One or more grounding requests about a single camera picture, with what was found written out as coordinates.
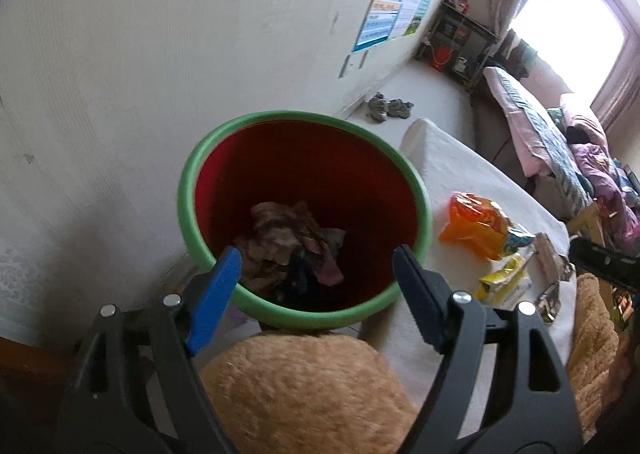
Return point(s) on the wooden crib rail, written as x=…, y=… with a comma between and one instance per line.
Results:
x=588, y=224

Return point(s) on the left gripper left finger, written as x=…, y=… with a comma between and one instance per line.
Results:
x=134, y=387

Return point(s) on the blue wall chart poster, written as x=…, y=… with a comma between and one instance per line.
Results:
x=378, y=23

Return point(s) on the yellow bear carton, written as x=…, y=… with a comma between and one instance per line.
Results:
x=506, y=287

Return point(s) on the tan fuzzy blanket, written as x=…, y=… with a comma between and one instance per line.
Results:
x=293, y=393

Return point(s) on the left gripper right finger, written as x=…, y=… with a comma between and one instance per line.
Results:
x=530, y=407

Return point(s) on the grey shoe right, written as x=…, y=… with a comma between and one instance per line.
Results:
x=397, y=108

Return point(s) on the red bucket on shelf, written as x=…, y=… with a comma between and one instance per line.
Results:
x=440, y=57

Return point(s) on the bed with plaid sheet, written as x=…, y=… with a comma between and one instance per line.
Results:
x=516, y=134

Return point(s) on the pink torn wrapper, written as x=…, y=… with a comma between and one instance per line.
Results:
x=285, y=244

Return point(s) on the orange lion snack bag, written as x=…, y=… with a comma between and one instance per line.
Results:
x=479, y=224

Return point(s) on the dark shelf unit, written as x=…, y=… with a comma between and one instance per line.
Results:
x=470, y=41

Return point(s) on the red bin green rim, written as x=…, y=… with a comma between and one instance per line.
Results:
x=315, y=206

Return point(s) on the pink white torn box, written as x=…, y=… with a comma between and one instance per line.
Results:
x=554, y=266

